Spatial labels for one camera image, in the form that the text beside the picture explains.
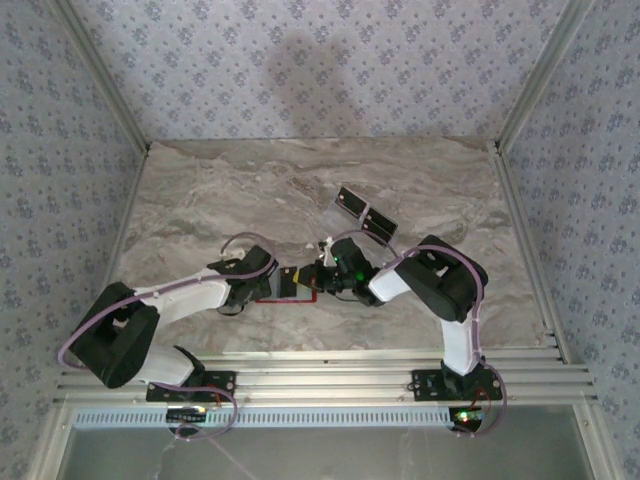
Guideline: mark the red leather card holder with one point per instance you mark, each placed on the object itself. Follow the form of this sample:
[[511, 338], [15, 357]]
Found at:
[[307, 299]]

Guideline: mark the clear plastic card stand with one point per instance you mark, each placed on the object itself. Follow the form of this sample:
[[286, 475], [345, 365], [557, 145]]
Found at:
[[335, 217]]

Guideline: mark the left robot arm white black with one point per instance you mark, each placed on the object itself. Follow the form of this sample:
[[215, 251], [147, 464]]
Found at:
[[185, 297]]

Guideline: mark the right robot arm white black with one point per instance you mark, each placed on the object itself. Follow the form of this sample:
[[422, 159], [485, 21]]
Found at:
[[440, 280]]

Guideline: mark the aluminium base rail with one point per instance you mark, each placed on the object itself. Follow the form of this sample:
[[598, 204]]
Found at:
[[325, 385]]

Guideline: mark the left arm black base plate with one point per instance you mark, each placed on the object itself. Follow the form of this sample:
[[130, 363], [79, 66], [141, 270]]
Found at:
[[220, 385]]

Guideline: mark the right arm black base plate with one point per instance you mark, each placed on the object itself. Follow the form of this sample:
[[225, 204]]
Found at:
[[425, 385]]

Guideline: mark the aluminium table side rail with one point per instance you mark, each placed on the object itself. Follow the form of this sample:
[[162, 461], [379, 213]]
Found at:
[[129, 215], [515, 200]]

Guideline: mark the aluminium upright frame post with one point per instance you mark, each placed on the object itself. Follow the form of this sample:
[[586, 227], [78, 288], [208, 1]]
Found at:
[[106, 75], [541, 75]]

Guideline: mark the aluminium frame leg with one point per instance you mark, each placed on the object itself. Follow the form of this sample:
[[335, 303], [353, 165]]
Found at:
[[50, 445], [597, 445]]

